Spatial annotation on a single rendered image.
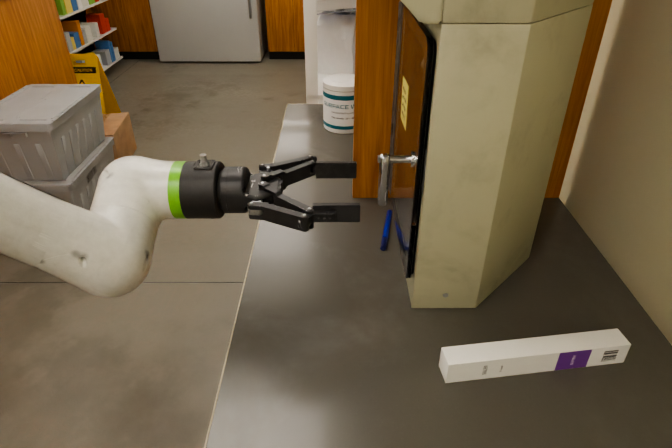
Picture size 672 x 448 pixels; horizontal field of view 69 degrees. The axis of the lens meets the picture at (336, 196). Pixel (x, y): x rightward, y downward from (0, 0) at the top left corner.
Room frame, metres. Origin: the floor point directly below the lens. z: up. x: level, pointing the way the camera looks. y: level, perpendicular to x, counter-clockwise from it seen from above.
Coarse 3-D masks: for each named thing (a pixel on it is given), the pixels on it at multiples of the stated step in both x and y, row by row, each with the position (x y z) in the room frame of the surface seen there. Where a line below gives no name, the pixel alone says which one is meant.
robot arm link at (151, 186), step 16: (128, 160) 0.67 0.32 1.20; (144, 160) 0.68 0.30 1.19; (160, 160) 0.69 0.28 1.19; (112, 176) 0.64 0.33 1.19; (128, 176) 0.64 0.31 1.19; (144, 176) 0.65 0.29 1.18; (160, 176) 0.65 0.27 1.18; (176, 176) 0.65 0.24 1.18; (96, 192) 0.63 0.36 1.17; (112, 192) 0.62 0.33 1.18; (128, 192) 0.62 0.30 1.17; (144, 192) 0.63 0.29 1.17; (160, 192) 0.64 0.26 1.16; (176, 192) 0.64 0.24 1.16; (144, 208) 0.61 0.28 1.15; (160, 208) 0.63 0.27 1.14; (176, 208) 0.63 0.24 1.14
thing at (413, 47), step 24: (408, 24) 0.82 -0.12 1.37; (408, 48) 0.80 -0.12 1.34; (432, 48) 0.63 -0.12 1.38; (408, 72) 0.78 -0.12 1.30; (408, 96) 0.76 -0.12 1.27; (408, 120) 0.74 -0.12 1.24; (408, 144) 0.72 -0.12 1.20; (408, 168) 0.70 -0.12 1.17; (408, 192) 0.68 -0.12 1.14; (408, 216) 0.66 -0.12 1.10; (408, 240) 0.64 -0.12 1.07; (408, 264) 0.63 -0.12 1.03
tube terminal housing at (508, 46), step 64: (448, 0) 0.62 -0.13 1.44; (512, 0) 0.62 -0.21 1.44; (576, 0) 0.71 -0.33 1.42; (448, 64) 0.62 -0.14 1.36; (512, 64) 0.62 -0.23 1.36; (576, 64) 0.76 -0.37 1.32; (448, 128) 0.62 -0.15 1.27; (512, 128) 0.63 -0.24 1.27; (448, 192) 0.62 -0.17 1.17; (512, 192) 0.66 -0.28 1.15; (448, 256) 0.62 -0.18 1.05; (512, 256) 0.70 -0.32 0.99
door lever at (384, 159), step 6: (378, 156) 0.67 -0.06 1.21; (384, 156) 0.67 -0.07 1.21; (390, 156) 0.67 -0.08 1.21; (396, 156) 0.67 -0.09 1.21; (402, 156) 0.67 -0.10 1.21; (408, 156) 0.67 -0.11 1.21; (378, 162) 0.67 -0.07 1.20; (384, 162) 0.67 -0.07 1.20; (390, 162) 0.67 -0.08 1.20; (396, 162) 0.67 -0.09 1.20; (402, 162) 0.67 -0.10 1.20; (408, 162) 0.67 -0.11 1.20; (384, 168) 0.67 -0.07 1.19; (384, 174) 0.67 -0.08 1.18; (378, 180) 0.68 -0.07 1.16; (384, 180) 0.67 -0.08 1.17; (378, 186) 0.67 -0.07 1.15; (384, 186) 0.67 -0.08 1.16; (378, 192) 0.67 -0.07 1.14; (384, 192) 0.67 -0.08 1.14; (378, 198) 0.67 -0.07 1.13; (384, 198) 0.67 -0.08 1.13; (378, 204) 0.67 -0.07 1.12; (384, 204) 0.67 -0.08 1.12
